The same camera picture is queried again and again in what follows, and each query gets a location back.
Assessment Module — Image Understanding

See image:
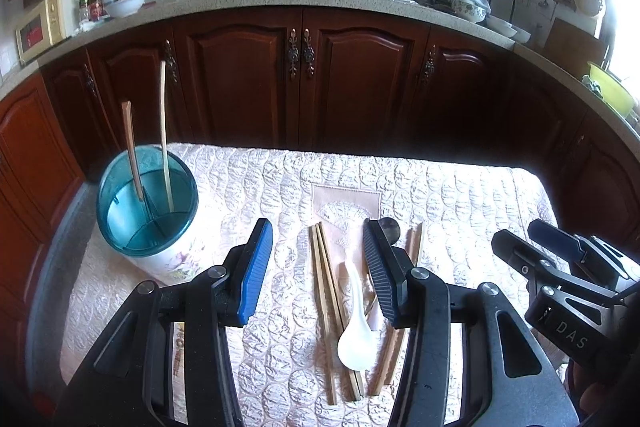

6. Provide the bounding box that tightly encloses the wide white bowl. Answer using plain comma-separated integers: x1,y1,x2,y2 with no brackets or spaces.
103,0,147,18

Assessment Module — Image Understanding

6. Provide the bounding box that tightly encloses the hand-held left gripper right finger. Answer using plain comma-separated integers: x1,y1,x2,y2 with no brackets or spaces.
362,219,581,427

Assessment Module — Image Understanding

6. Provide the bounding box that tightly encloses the dark brown wooden chopstick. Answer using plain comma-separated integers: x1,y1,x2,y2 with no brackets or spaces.
121,101,147,202

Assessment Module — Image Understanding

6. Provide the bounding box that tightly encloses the cream quilted tablecloth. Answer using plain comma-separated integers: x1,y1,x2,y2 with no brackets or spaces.
60,142,573,427

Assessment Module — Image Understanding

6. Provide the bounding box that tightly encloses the dark wooden cabinet door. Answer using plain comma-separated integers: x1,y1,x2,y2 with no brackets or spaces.
87,27,188,148
187,19,303,148
430,32,506,158
302,19,431,150

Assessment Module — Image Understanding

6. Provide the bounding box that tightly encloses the teal rimmed white utensil holder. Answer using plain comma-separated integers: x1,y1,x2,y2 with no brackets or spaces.
96,146,199,286

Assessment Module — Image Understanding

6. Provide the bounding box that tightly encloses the floral ceramic bowl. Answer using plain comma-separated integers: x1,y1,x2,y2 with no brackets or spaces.
452,0,492,25

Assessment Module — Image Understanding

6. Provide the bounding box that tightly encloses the brown cutting board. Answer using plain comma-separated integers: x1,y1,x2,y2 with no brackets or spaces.
542,18,608,80

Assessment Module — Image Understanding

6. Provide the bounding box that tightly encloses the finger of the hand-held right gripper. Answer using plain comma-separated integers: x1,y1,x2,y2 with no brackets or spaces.
527,219,630,280
491,229,558,290

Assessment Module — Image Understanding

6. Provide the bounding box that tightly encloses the green plastic bowl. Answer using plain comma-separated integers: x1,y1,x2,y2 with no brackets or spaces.
587,62,638,118

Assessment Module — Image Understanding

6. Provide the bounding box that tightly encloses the cream microwave oven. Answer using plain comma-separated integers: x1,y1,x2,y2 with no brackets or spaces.
15,0,81,62

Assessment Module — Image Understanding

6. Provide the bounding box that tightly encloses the reddish wooden side cabinet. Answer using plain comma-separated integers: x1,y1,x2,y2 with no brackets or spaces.
0,77,86,358

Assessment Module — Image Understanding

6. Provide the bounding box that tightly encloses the dark round spoon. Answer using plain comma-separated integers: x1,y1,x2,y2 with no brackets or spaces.
377,217,402,253

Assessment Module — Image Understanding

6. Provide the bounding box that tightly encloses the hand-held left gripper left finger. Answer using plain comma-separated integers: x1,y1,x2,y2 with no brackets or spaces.
52,218,275,427

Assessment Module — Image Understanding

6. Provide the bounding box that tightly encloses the white ceramic spoon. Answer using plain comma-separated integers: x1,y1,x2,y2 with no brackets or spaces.
337,260,377,370

